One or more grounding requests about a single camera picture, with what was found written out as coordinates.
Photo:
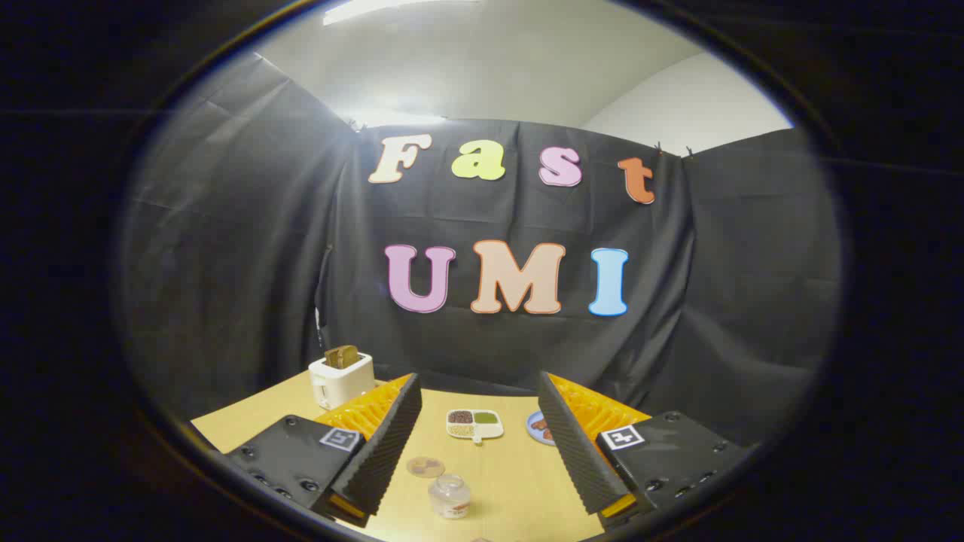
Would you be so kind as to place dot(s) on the clear plastic juice bottle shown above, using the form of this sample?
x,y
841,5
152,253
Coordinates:
x,y
449,497

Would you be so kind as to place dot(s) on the white divided plate with food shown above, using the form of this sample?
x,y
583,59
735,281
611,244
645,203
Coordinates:
x,y
474,425

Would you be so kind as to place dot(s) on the brown toast slice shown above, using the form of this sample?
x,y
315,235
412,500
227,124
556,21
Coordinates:
x,y
341,356

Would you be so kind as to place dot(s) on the wooden table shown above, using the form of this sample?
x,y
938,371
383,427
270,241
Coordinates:
x,y
512,482

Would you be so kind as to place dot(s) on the white toaster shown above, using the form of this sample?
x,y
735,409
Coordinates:
x,y
343,384

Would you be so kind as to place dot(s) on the round brown coaster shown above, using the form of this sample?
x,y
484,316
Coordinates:
x,y
426,467

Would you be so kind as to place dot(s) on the blue plate with food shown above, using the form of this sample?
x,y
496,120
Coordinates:
x,y
536,425

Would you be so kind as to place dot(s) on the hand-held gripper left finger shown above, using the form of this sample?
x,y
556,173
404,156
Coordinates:
x,y
384,452

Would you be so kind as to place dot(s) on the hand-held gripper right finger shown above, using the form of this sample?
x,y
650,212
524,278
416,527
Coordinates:
x,y
572,452

